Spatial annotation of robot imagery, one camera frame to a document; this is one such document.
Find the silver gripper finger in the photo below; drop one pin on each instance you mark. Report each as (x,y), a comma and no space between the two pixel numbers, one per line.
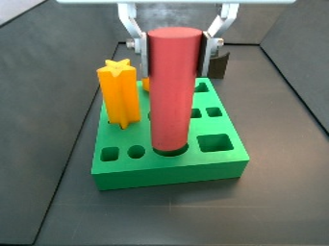
(212,37)
(140,42)

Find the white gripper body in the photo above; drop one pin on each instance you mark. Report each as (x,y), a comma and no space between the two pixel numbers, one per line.
(176,1)

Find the red oval cylinder peg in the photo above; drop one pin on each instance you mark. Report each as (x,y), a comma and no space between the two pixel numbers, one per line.
(173,58)

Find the green shape sorting board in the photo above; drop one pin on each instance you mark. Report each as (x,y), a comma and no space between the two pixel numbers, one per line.
(215,155)

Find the yellow house shaped peg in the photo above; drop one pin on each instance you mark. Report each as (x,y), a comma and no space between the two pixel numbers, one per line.
(146,84)

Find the yellow star shaped peg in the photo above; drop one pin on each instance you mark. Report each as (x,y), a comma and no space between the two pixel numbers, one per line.
(120,88)

